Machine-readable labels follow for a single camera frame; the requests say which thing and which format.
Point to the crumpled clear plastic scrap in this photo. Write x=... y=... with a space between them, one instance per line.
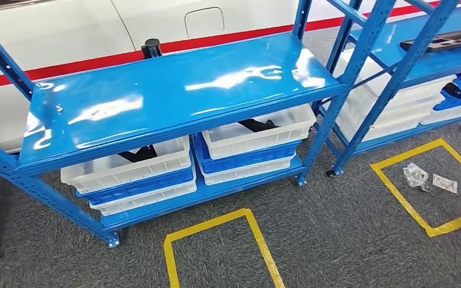
x=415 y=175

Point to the yellow floor tape strip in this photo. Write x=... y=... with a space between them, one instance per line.
x=402 y=198

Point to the white car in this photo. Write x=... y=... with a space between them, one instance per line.
x=75 y=31

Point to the black plastic plate part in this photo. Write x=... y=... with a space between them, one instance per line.
x=409 y=45

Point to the black curved part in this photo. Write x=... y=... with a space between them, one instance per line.
x=258 y=125
x=453 y=90
x=139 y=154

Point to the blue metal shelving rack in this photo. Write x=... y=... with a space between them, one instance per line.
x=453 y=59
x=175 y=91

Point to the black stanchion post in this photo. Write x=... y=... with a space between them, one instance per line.
x=151 y=49

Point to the red barrier belt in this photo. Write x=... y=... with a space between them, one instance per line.
x=95 y=62

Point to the flat clear plastic bag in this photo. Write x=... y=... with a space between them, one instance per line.
x=445 y=183

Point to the yellow floor tape outline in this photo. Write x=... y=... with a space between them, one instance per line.
x=170 y=262

